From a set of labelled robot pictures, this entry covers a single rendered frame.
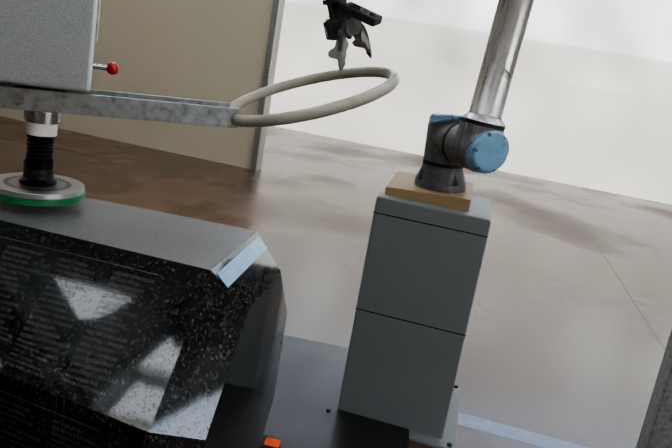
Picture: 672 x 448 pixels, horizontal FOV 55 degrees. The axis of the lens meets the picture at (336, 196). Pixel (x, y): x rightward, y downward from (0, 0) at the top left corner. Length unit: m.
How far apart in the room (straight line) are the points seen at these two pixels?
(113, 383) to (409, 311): 1.27
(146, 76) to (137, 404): 5.96
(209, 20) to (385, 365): 4.94
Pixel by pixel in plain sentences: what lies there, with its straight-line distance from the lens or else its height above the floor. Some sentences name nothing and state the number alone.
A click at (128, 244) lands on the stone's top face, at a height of 0.83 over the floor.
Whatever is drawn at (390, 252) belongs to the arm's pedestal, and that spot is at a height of 0.66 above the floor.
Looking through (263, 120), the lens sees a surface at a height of 1.12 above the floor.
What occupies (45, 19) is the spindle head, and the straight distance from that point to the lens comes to 1.56.
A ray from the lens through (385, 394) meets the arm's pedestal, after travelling 2.49.
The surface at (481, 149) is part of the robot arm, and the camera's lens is 2.15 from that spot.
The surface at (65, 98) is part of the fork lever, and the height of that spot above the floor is 1.11.
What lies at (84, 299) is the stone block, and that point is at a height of 0.74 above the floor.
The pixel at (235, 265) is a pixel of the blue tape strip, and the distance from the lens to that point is 1.48.
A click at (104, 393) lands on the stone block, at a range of 1.34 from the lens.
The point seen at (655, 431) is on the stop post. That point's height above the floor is 0.24.
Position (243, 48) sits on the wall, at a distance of 6.64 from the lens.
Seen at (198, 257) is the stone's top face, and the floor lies 0.83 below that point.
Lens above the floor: 1.31
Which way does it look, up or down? 13 degrees down
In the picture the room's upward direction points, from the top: 10 degrees clockwise
